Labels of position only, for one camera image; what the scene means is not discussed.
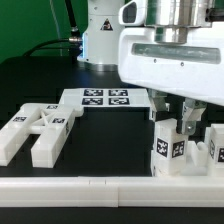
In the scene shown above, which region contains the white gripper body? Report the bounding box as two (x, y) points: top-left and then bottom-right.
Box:
(118, 25), (224, 106)

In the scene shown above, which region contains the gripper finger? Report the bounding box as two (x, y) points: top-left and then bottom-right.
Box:
(148, 89), (169, 121)
(176, 98), (207, 135)

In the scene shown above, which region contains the white chair seat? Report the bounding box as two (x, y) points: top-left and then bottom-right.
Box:
(149, 139), (224, 178)

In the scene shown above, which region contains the white marker base plate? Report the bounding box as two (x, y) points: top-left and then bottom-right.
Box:
(59, 88), (150, 108)

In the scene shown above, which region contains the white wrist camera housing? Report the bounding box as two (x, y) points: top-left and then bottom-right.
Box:
(118, 0), (147, 26)

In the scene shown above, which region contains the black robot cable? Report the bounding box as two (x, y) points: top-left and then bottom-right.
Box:
(21, 0), (84, 58)

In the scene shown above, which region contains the white chair back frame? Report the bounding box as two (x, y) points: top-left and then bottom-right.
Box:
(0, 103), (84, 168)

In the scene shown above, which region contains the white front fence rail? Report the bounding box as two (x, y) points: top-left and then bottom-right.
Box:
(0, 177), (224, 207)

